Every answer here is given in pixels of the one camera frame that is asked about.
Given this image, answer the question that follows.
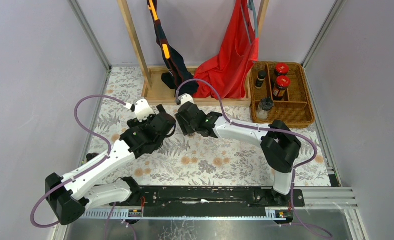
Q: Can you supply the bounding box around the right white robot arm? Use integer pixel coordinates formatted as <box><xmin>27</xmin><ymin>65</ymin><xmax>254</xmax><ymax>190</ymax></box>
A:
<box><xmin>175</xmin><ymin>102</ymin><xmax>302</xmax><ymax>195</ymax></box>

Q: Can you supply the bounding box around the wicker divided tray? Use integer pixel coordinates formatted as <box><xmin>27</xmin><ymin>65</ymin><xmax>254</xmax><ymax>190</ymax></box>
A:
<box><xmin>250</xmin><ymin>61</ymin><xmax>315</xmax><ymax>129</ymax></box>

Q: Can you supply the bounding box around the dark navy garment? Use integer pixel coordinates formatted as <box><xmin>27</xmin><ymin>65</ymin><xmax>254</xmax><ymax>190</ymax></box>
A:
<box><xmin>147</xmin><ymin>0</ymin><xmax>194</xmax><ymax>91</ymax></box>

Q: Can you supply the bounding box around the grey clothes hanger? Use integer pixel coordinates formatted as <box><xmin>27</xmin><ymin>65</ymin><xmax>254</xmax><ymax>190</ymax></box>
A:
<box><xmin>240</xmin><ymin>0</ymin><xmax>259</xmax><ymax>44</ymax></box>

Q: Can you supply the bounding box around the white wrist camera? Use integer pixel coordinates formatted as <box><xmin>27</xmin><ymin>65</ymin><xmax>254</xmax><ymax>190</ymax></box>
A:
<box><xmin>175</xmin><ymin>93</ymin><xmax>195</xmax><ymax>106</ymax></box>
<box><xmin>124</xmin><ymin>97</ymin><xmax>155</xmax><ymax>122</ymax></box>

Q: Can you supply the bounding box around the red lid sauce jar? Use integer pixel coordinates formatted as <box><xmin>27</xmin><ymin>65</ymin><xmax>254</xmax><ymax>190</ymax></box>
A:
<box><xmin>274</xmin><ymin>62</ymin><xmax>290</xmax><ymax>77</ymax></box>

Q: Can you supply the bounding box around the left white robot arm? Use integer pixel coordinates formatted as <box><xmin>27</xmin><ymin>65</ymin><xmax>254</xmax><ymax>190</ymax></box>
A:
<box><xmin>45</xmin><ymin>105</ymin><xmax>176</xmax><ymax>226</ymax></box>

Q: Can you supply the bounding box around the small dark bottle front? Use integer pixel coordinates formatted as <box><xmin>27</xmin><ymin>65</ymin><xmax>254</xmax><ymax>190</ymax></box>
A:
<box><xmin>85</xmin><ymin>153</ymin><xmax>99</xmax><ymax>163</ymax></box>

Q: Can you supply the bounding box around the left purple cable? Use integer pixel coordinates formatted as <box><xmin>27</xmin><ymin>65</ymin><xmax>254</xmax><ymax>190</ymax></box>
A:
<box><xmin>29</xmin><ymin>95</ymin><xmax>133</xmax><ymax>229</ymax></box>

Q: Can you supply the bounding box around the wooden rack frame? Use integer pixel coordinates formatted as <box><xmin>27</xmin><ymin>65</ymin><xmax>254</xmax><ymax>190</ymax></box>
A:
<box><xmin>117</xmin><ymin>0</ymin><xmax>270</xmax><ymax>107</ymax></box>

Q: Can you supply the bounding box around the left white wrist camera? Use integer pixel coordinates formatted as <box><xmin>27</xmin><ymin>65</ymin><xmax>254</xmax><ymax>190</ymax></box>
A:
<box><xmin>124</xmin><ymin>97</ymin><xmax>155</xmax><ymax>122</ymax></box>

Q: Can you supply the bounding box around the small black cap spice bottle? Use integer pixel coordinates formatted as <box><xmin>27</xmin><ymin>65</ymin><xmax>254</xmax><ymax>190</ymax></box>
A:
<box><xmin>255</xmin><ymin>70</ymin><xmax>267</xmax><ymax>89</ymax></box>

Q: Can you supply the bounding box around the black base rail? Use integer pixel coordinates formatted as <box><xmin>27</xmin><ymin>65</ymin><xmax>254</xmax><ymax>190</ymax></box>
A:
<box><xmin>116</xmin><ymin>177</ymin><xmax>305</xmax><ymax>219</ymax></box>

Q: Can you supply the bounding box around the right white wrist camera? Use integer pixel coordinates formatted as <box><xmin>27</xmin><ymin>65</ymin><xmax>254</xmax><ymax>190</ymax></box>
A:
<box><xmin>175</xmin><ymin>93</ymin><xmax>195</xmax><ymax>106</ymax></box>

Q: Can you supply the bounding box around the red apron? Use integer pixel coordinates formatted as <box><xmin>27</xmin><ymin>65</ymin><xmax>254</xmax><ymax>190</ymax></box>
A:
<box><xmin>194</xmin><ymin>0</ymin><xmax>259</xmax><ymax>99</ymax></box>

